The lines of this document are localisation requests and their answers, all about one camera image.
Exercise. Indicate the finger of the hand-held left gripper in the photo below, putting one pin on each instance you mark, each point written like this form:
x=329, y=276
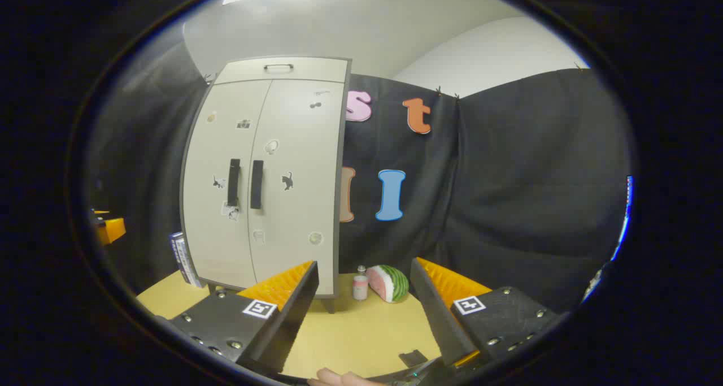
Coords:
x=113, y=229

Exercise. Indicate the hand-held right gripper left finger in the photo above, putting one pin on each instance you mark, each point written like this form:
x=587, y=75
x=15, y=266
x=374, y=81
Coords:
x=294, y=312

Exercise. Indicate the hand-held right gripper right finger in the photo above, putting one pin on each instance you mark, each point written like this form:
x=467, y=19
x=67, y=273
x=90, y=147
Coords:
x=435, y=312

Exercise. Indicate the cabinet door with cat sticker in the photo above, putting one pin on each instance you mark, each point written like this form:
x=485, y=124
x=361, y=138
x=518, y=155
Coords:
x=305, y=148

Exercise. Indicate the white double-door shoe cabinet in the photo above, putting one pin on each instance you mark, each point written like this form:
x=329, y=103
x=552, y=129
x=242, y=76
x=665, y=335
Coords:
x=316, y=69

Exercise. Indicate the watermelon slice toy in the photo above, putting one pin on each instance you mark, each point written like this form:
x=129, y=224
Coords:
x=390, y=284

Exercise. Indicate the small bottle with pink label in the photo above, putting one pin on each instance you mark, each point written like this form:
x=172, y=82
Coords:
x=360, y=287

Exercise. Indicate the white book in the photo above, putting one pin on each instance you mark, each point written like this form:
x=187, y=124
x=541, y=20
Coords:
x=186, y=261

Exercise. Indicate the black backdrop cloth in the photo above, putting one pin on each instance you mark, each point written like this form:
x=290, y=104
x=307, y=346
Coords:
x=508, y=177

